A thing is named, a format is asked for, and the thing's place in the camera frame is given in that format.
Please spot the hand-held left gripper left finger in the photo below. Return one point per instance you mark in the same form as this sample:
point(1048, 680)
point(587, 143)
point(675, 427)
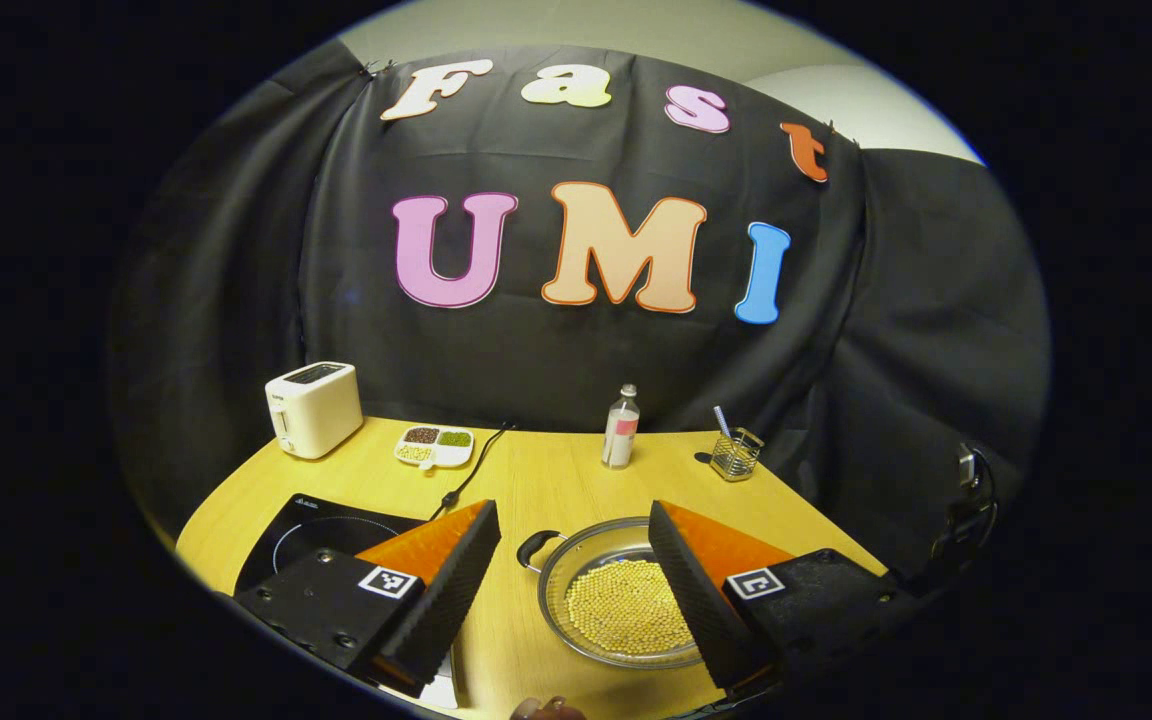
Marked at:
point(446, 600)

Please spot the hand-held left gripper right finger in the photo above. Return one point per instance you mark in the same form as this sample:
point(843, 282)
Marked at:
point(696, 610)

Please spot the steel pot with soybeans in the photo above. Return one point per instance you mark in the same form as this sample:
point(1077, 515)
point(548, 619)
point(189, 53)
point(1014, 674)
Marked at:
point(616, 610)

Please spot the black induction cooktop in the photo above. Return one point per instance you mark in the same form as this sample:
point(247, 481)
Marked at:
point(316, 530)

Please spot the white divided dish of beans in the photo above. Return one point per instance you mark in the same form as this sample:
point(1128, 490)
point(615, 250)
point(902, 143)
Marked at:
point(434, 446)

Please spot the striped straw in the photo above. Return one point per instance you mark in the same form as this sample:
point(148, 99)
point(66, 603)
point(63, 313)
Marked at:
point(723, 420)

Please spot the clear bottle with pink label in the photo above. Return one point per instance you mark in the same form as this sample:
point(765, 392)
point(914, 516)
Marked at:
point(621, 432)

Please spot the white toaster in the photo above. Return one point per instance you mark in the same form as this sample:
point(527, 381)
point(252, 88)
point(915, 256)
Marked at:
point(314, 410)

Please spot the black binder clip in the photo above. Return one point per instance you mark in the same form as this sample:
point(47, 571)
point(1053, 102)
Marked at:
point(378, 68)
point(832, 128)

